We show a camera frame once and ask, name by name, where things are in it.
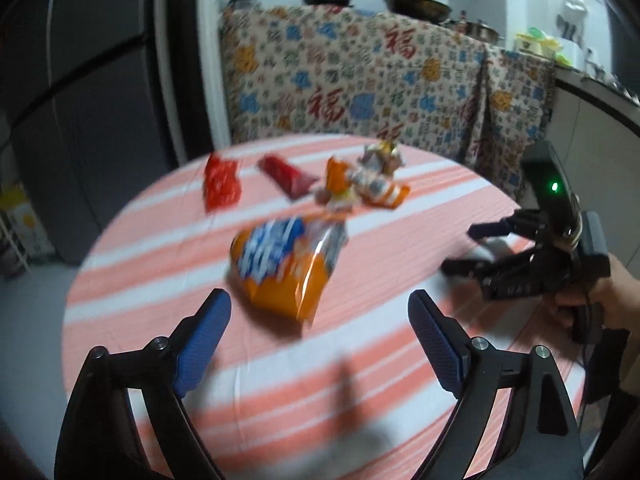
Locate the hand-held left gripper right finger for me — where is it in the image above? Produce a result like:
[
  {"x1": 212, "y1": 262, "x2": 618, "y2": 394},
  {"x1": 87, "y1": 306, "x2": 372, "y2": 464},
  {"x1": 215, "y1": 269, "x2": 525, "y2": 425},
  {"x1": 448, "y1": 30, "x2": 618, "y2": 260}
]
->
[{"x1": 408, "y1": 290, "x2": 586, "y2": 480}]

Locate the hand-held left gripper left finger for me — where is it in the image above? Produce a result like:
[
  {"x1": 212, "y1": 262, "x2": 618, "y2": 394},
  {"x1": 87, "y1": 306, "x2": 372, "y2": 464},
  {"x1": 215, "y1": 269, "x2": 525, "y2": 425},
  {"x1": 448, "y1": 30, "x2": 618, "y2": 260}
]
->
[{"x1": 55, "y1": 288, "x2": 233, "y2": 480}]

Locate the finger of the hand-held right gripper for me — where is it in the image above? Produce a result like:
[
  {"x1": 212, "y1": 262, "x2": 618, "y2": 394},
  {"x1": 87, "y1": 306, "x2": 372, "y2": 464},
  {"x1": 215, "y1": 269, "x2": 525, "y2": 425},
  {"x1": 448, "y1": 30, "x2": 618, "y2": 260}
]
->
[
  {"x1": 467, "y1": 210, "x2": 545, "y2": 241},
  {"x1": 440, "y1": 249, "x2": 533, "y2": 282}
]

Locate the orange snack bag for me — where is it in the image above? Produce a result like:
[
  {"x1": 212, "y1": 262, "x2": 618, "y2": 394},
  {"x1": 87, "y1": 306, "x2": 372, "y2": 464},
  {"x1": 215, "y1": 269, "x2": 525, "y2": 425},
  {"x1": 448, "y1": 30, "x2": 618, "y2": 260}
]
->
[{"x1": 227, "y1": 212, "x2": 349, "y2": 326}]

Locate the silver clear wrapper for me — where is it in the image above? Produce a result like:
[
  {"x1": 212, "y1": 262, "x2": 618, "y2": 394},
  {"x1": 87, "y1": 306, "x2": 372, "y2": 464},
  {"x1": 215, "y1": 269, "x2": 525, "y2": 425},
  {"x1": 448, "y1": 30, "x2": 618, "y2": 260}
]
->
[{"x1": 361, "y1": 141, "x2": 405, "y2": 176}]

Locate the orange white wrapper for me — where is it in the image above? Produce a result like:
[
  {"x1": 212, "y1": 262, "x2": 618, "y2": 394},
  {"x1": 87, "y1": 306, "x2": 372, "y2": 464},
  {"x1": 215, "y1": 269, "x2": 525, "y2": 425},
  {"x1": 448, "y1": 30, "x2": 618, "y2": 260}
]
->
[{"x1": 315, "y1": 156, "x2": 411, "y2": 214}]

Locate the red plastic bag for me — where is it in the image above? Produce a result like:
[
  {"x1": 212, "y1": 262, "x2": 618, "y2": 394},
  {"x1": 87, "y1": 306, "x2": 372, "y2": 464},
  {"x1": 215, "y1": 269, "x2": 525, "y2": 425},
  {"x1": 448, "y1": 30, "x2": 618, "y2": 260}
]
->
[{"x1": 202, "y1": 152, "x2": 244, "y2": 213}]

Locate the dark red wrapper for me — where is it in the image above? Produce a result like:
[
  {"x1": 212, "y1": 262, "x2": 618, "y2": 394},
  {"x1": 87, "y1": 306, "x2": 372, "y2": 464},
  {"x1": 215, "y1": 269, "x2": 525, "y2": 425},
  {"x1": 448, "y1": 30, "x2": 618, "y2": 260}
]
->
[{"x1": 257, "y1": 154, "x2": 321, "y2": 200}]

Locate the person's right hand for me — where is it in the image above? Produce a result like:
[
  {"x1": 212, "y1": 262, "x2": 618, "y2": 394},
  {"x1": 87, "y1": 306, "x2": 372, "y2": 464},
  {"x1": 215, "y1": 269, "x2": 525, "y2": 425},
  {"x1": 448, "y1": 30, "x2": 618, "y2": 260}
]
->
[{"x1": 547, "y1": 254, "x2": 640, "y2": 332}]

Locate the round table with striped cloth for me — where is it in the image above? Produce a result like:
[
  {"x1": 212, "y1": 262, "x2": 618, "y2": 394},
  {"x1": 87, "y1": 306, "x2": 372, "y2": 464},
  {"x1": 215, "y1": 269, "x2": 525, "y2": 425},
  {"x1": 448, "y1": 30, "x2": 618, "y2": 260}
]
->
[{"x1": 64, "y1": 134, "x2": 588, "y2": 480}]

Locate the small printed blanket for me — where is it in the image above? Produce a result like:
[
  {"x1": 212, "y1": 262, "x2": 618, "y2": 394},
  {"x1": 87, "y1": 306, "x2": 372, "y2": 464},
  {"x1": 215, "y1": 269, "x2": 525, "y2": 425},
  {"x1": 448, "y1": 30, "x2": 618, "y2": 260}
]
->
[{"x1": 472, "y1": 50, "x2": 558, "y2": 207}]

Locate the kitchen counter cabinet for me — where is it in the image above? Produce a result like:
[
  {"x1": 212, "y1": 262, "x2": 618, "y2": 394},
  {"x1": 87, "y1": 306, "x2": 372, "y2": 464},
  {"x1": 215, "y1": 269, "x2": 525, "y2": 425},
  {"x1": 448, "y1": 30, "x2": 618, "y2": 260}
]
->
[{"x1": 552, "y1": 55, "x2": 640, "y2": 141}]

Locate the yellow plastic container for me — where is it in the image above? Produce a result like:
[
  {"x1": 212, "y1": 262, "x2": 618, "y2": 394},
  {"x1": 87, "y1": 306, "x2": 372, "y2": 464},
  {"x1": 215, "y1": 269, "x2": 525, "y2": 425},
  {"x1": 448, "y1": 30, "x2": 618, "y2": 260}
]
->
[{"x1": 515, "y1": 27, "x2": 564, "y2": 59}]

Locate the white knife block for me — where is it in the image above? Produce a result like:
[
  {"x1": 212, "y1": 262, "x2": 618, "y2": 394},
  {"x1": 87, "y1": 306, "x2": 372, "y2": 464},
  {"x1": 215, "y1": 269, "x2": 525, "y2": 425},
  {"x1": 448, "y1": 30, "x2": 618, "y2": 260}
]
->
[{"x1": 555, "y1": 12, "x2": 585, "y2": 52}]

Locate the steel pot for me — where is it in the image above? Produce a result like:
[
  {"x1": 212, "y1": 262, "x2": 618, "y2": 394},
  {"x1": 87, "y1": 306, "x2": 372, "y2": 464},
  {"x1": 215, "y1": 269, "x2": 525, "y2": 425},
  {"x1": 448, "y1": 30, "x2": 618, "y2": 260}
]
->
[{"x1": 462, "y1": 19, "x2": 501, "y2": 44}]

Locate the large printed blanket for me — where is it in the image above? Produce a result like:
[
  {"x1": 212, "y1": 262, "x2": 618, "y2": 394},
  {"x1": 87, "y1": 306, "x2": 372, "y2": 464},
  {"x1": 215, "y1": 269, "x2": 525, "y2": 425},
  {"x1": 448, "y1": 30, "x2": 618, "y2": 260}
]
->
[{"x1": 218, "y1": 4, "x2": 493, "y2": 181}]

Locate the yellow green cardboard box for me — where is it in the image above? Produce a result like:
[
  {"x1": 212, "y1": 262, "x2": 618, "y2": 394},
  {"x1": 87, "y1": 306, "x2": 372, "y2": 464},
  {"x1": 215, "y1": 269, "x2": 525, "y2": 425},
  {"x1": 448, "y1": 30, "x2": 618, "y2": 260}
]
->
[{"x1": 0, "y1": 182, "x2": 54, "y2": 261}]

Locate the grey refrigerator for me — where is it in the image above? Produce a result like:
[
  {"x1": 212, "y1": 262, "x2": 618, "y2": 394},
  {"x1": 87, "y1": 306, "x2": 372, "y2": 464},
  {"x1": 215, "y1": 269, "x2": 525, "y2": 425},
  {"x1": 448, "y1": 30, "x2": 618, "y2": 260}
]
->
[{"x1": 0, "y1": 0, "x2": 190, "y2": 267}]

